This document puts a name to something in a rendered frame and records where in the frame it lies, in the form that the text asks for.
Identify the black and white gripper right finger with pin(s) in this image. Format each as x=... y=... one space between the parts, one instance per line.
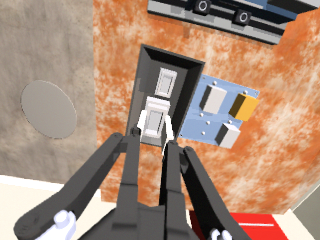
x=214 y=218

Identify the orange-yellow rectangular block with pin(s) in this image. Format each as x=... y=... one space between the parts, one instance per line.
x=243 y=107

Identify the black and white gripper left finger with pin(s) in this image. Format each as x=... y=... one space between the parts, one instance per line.
x=54 y=218

